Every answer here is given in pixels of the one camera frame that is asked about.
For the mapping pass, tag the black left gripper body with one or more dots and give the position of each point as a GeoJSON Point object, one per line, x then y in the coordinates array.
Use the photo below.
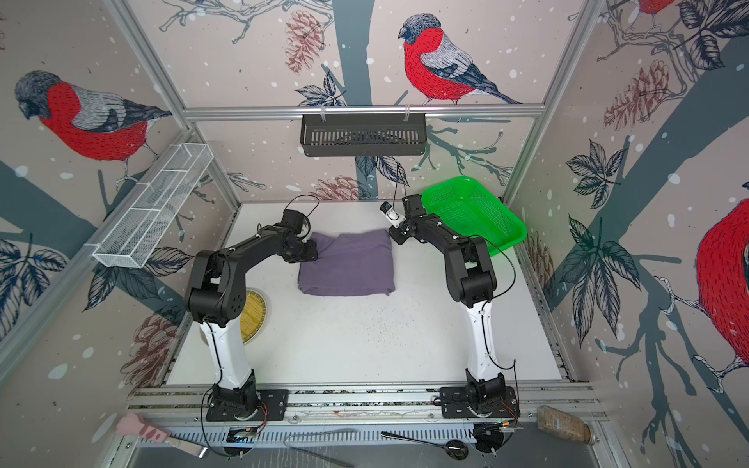
{"type": "Point", "coordinates": [304, 251]}

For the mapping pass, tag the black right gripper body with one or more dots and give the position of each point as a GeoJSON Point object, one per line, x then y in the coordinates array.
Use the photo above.
{"type": "Point", "coordinates": [403, 232]}

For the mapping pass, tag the purple trousers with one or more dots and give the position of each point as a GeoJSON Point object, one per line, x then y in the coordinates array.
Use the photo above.
{"type": "Point", "coordinates": [350, 264]}

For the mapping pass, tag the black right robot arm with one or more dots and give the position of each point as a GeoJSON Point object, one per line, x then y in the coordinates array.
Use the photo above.
{"type": "Point", "coordinates": [471, 282]}

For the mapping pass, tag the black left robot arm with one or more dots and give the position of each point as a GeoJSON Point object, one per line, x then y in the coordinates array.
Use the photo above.
{"type": "Point", "coordinates": [216, 297]}

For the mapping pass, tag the green plastic basket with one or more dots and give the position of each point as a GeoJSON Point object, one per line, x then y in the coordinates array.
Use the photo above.
{"type": "Point", "coordinates": [472, 210]}

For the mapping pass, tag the yellow round woven mat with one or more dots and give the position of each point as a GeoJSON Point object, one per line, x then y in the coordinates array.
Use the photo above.
{"type": "Point", "coordinates": [254, 314]}

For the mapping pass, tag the black spoon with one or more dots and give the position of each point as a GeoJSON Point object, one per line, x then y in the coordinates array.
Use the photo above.
{"type": "Point", "coordinates": [456, 449]}

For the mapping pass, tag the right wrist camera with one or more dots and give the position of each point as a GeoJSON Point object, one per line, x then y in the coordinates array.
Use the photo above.
{"type": "Point", "coordinates": [391, 214]}

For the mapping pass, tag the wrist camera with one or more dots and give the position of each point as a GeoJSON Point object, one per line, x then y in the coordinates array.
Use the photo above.
{"type": "Point", "coordinates": [297, 222]}
{"type": "Point", "coordinates": [391, 214]}

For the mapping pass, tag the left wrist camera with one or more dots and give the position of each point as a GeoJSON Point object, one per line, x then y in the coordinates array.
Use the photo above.
{"type": "Point", "coordinates": [297, 222]}

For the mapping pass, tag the black hanging wire basket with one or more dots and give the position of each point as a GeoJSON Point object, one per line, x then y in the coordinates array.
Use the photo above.
{"type": "Point", "coordinates": [352, 135]}

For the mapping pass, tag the horizontal aluminium frame bar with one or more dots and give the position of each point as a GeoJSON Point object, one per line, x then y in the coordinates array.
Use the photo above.
{"type": "Point", "coordinates": [262, 113]}

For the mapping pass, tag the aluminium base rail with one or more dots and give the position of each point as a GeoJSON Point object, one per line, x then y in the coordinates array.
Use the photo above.
{"type": "Point", "coordinates": [319, 415]}

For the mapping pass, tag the white mesh wall shelf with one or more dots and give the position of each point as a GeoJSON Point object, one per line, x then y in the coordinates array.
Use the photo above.
{"type": "Point", "coordinates": [135, 236]}

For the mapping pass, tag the pink handled spatula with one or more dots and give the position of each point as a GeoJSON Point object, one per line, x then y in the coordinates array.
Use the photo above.
{"type": "Point", "coordinates": [133, 425]}

